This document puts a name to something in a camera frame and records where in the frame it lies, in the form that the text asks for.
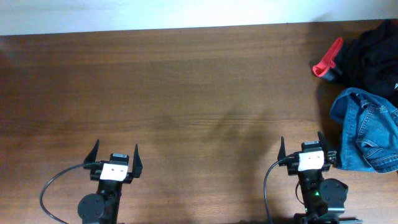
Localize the blue denim jeans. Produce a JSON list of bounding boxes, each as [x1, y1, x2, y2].
[[330, 88, 397, 174]]

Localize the black garment with red trim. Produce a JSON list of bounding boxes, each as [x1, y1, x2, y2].
[[312, 20, 397, 106]]

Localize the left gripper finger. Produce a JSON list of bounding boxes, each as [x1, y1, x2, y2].
[[132, 144, 143, 178], [83, 139, 100, 164]]

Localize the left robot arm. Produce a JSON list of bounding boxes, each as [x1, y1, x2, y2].
[[78, 141, 143, 224]]

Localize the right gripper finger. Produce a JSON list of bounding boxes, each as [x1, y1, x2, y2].
[[277, 136, 286, 164], [317, 131, 336, 156]]

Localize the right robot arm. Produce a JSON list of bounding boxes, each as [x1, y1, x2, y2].
[[277, 132, 363, 224]]

